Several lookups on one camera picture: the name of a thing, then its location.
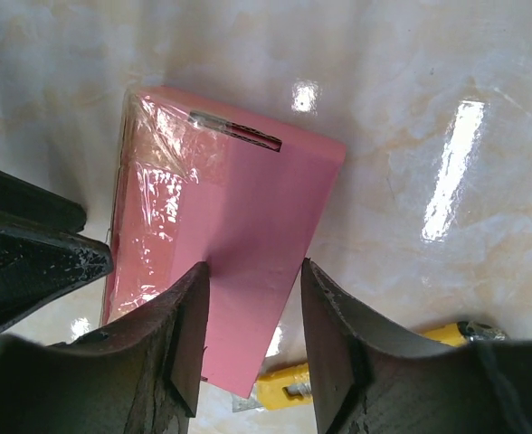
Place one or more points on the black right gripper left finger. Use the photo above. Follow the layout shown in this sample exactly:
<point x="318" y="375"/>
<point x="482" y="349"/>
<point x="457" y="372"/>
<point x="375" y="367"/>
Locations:
<point x="138" y="374"/>

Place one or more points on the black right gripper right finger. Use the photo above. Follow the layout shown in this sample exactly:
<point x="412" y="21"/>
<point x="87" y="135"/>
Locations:
<point x="405" y="382"/>

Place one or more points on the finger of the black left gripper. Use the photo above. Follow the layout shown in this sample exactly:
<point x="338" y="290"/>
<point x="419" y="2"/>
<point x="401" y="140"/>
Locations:
<point x="30" y="202"/>
<point x="39" y="264"/>

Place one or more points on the yellow utility knife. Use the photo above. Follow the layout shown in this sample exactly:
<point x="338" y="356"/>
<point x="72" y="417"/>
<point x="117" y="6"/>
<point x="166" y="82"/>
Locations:
<point x="293" y="386"/>

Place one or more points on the pink express box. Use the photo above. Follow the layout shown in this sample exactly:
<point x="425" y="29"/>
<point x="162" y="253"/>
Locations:
<point x="200" y="180"/>

